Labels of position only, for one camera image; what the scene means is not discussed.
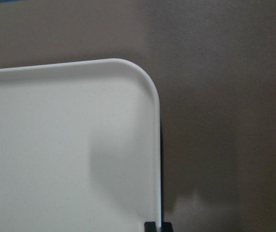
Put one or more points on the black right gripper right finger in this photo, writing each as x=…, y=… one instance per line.
x=166, y=227

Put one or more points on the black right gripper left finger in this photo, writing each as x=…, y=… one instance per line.
x=150, y=226

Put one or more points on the cream rabbit serving tray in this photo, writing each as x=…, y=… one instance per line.
x=79, y=148

